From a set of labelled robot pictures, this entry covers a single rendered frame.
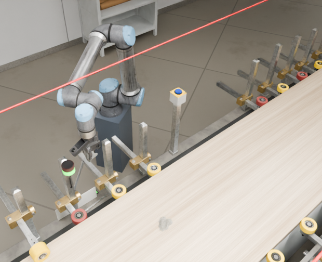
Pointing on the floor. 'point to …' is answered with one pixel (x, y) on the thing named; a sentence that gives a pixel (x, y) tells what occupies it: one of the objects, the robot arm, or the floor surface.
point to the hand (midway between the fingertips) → (88, 160)
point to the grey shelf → (118, 16)
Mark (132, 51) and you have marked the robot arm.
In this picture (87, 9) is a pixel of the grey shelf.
